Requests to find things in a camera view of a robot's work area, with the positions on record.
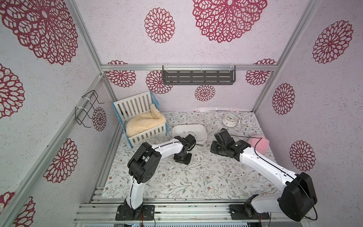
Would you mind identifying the white plastic storage box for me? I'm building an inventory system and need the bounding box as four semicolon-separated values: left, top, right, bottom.
173;124;208;144

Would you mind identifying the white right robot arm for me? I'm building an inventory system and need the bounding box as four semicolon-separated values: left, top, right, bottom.
210;128;317;222

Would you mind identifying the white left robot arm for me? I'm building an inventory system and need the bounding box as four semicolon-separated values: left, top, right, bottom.
125;134;197;212

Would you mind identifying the white alarm clock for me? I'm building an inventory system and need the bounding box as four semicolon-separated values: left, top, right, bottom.
222;113;241;128

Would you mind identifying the beige plush cloth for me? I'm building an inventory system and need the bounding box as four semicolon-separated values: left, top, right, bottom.
126;104;166;137

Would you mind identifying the white slatted blue basket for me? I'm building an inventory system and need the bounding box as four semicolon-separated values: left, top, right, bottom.
112;91;169;148

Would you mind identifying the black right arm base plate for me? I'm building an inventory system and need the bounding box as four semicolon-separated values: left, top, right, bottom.
229;194;270;221

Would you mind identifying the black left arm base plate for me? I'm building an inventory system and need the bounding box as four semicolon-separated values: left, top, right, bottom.
115;201;155;221

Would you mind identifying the dark grey wall shelf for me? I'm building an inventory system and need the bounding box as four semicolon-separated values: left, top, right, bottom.
162;66;236;86

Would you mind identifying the black wire wall rack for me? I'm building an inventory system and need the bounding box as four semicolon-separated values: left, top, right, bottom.
74;89;104;128

